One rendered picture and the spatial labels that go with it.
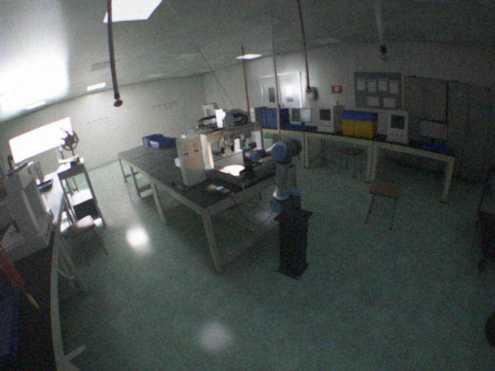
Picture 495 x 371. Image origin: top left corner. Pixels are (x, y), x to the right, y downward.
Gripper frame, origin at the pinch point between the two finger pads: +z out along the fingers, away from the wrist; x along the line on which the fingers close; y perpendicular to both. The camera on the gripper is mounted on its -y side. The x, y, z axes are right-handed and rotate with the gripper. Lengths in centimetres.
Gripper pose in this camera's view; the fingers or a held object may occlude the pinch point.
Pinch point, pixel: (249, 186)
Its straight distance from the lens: 195.2
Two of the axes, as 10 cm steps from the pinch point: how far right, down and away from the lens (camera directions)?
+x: 6.3, -3.7, 6.8
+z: 1.0, 9.1, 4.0
